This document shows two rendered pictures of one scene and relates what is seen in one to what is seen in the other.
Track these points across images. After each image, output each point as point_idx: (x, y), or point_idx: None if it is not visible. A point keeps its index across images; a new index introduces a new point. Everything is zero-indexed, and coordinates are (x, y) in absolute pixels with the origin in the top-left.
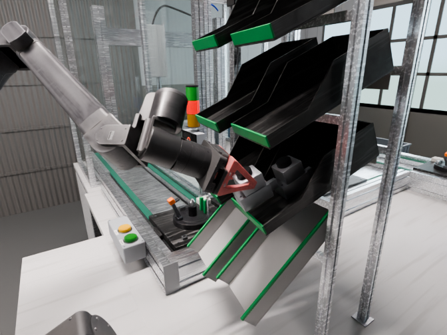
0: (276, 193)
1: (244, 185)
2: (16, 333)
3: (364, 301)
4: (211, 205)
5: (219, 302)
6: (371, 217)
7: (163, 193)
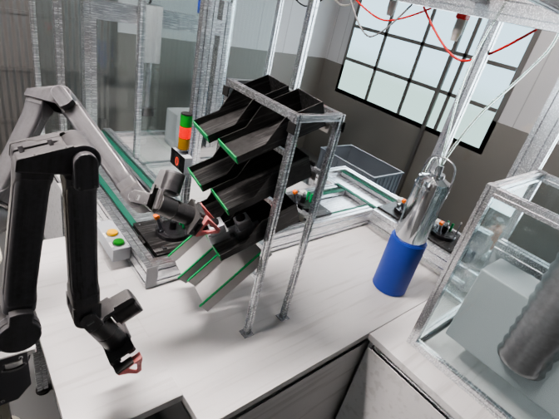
0: (234, 234)
1: (212, 231)
2: None
3: (284, 306)
4: None
5: (186, 298)
6: (324, 246)
7: None
